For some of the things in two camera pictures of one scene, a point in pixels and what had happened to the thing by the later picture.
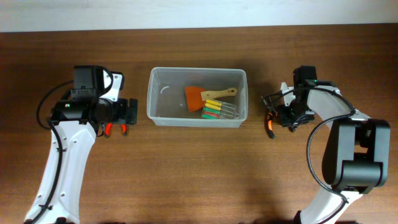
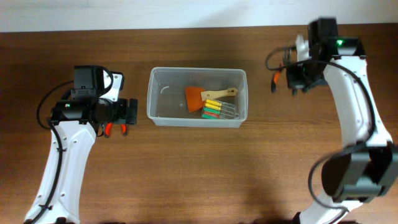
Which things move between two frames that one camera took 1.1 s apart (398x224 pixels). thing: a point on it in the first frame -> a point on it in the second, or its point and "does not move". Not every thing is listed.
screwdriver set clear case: [216, 109] does not move
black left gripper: [124, 116] does not move
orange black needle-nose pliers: [271, 115] -> [286, 58]
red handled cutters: [109, 127] does not move
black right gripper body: [294, 114] -> [302, 74]
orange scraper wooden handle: [196, 97] does not move
